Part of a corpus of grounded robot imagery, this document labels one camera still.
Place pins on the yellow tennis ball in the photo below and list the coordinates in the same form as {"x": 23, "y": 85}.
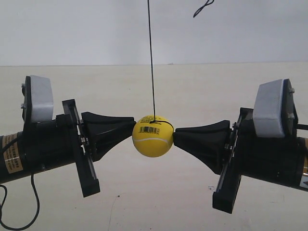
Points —
{"x": 152, "y": 136}

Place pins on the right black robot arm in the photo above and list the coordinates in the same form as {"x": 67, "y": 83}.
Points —
{"x": 234, "y": 150}

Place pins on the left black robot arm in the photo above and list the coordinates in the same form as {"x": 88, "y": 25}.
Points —
{"x": 12, "y": 165}

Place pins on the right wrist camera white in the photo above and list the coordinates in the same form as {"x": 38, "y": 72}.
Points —
{"x": 274, "y": 109}

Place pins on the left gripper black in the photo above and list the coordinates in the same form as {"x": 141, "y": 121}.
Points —
{"x": 56, "y": 143}

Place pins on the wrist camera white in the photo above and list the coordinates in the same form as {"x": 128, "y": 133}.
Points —
{"x": 274, "y": 109}
{"x": 38, "y": 99}

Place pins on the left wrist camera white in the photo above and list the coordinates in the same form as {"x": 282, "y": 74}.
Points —
{"x": 38, "y": 99}

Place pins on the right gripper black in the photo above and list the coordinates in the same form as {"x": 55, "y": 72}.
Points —
{"x": 275, "y": 160}

